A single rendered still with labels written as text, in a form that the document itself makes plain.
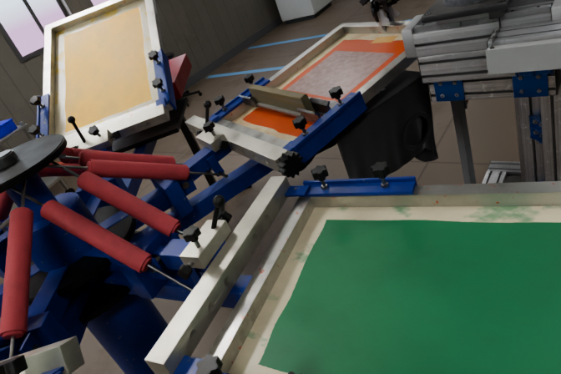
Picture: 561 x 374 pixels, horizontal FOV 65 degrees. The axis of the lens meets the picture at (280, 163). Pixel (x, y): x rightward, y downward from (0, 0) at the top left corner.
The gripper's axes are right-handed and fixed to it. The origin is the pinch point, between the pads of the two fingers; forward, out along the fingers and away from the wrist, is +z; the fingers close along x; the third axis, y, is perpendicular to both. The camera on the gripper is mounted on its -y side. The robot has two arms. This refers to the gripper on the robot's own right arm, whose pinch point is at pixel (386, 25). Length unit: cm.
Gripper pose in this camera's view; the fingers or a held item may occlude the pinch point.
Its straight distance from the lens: 194.0
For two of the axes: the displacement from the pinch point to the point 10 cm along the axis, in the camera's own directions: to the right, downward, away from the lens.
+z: 4.2, 7.5, 5.1
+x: 7.2, -6.2, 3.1
